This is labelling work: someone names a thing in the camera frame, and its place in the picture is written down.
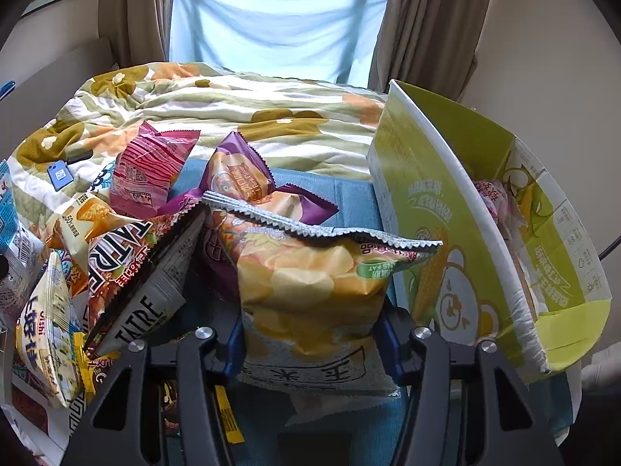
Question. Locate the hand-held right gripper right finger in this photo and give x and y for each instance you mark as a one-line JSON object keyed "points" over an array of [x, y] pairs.
{"points": [[390, 347]]}

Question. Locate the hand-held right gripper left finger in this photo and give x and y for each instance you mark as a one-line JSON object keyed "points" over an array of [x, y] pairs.
{"points": [[235, 347]]}

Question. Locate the yellow potato chip bag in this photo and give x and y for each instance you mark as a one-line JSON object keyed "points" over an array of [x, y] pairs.
{"points": [[301, 291]]}

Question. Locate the green cardboard box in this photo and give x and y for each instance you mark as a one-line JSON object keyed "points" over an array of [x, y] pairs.
{"points": [[422, 194]]}

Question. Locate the orange white snack bag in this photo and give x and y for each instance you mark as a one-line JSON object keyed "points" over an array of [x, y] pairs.
{"points": [[82, 223]]}

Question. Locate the purple snack bag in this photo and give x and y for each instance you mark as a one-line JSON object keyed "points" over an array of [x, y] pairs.
{"points": [[242, 179]]}

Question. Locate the pink white snack packet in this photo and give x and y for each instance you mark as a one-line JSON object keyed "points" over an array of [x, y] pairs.
{"points": [[490, 204]]}

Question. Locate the white yellow snack bag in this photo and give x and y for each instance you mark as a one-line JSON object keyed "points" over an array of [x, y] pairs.
{"points": [[48, 340]]}

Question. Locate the pink snack bag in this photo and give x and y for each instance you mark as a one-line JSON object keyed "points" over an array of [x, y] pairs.
{"points": [[145, 170]]}

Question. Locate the floral striped blanket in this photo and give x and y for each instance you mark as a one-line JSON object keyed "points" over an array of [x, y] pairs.
{"points": [[242, 102]]}

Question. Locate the blue card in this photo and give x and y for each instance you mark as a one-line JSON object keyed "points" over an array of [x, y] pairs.
{"points": [[59, 175]]}

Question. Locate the blue white snack bag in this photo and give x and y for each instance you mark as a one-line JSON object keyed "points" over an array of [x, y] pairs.
{"points": [[14, 223]]}

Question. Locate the beige curtain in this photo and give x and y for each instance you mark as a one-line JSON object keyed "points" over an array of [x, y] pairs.
{"points": [[145, 9], [427, 24]]}

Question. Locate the light blue window cloth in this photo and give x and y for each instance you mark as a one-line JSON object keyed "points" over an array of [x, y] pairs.
{"points": [[276, 24]]}

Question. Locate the beige headboard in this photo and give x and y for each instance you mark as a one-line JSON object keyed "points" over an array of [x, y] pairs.
{"points": [[63, 68]]}

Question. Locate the small blue object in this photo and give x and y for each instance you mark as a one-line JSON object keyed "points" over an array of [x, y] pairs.
{"points": [[6, 90]]}

